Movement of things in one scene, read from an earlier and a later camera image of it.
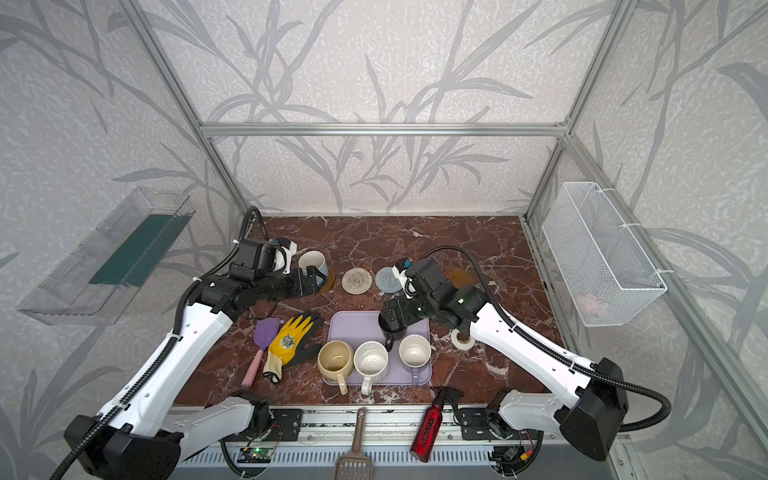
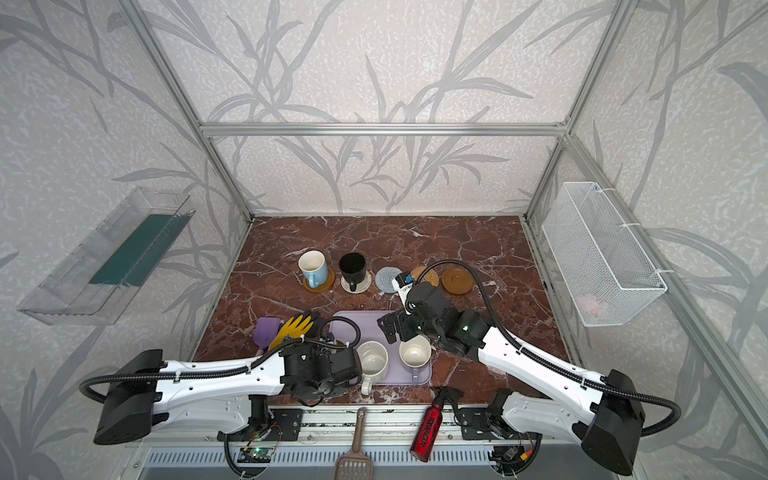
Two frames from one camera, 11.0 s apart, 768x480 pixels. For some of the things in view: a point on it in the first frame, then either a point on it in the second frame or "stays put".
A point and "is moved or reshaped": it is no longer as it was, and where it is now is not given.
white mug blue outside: (314, 258) stays put
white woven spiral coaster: (356, 281) stays put
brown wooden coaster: (460, 277) stays put
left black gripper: (308, 282) -> (349, 365)
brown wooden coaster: (330, 282) stays put
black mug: (390, 334) is moved or reshaped
